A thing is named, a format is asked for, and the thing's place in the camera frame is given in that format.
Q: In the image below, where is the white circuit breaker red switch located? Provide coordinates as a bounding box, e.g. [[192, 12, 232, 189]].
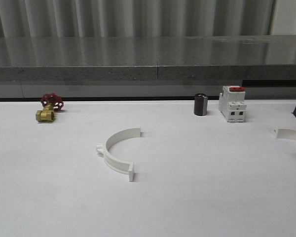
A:
[[219, 85, 247, 122]]

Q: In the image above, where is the white half pipe clamp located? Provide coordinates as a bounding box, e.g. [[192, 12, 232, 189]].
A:
[[271, 127, 296, 141], [96, 126, 141, 182]]

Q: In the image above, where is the grey stone counter ledge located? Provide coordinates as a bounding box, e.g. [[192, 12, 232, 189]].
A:
[[0, 36, 296, 85]]

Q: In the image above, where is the brass valve red handwheel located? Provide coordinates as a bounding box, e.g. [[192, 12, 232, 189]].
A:
[[36, 93, 64, 122]]

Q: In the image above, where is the black cylindrical capacitor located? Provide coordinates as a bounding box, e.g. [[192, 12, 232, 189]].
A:
[[194, 93, 208, 116]]

